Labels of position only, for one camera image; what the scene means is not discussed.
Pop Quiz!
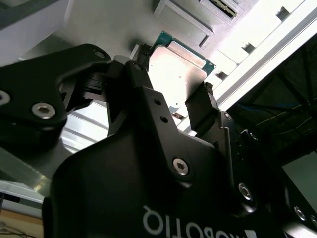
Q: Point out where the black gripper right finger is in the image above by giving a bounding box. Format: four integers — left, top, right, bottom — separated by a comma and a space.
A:
185, 82, 317, 230

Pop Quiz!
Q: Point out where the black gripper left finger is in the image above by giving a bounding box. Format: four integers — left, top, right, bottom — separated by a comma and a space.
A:
0, 43, 197, 184

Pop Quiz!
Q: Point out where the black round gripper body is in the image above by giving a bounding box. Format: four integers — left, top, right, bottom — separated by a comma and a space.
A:
42, 128, 317, 238

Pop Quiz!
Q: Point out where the silver green CPU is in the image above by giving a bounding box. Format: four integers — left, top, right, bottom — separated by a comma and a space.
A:
148, 30, 217, 119

